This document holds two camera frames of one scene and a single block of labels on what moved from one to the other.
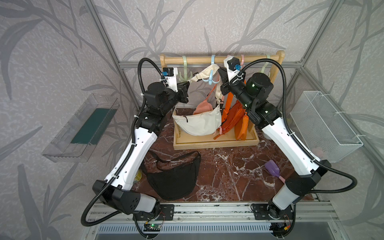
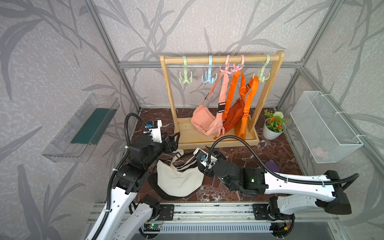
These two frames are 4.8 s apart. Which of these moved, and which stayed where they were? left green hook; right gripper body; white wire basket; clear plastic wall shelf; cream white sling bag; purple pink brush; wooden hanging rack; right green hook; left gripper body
Moved: cream white sling bag; left gripper body; right gripper body
Stayed: white wire basket; purple pink brush; clear plastic wall shelf; right green hook; wooden hanging rack; left green hook
